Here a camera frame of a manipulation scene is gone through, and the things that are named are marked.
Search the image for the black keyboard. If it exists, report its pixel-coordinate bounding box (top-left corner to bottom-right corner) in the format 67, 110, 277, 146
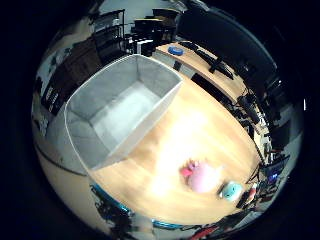
194, 49, 218, 67
178, 40, 201, 52

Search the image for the large black monitor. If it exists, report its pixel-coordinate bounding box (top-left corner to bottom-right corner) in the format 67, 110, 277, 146
175, 9, 278, 88

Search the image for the pink white plush unicorn toy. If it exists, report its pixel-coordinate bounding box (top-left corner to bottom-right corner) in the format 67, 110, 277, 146
179, 159, 224, 195

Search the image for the grey fabric storage container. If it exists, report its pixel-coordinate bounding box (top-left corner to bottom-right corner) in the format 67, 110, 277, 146
63, 53, 184, 172

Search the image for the blue tape roll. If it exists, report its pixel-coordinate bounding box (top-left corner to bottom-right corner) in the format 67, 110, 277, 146
167, 45, 185, 57

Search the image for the laptop with lit screen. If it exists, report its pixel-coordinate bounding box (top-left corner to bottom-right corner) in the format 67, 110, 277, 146
259, 154, 291, 185

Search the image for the dark wooden cabinet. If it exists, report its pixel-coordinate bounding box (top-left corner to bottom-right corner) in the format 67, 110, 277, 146
40, 36, 103, 116

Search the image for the teal round plush toy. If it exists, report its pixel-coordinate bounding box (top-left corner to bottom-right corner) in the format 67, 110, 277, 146
218, 180, 244, 203

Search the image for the black metal shelf rack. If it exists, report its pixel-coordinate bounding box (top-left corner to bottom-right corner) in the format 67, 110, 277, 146
90, 9, 128, 65

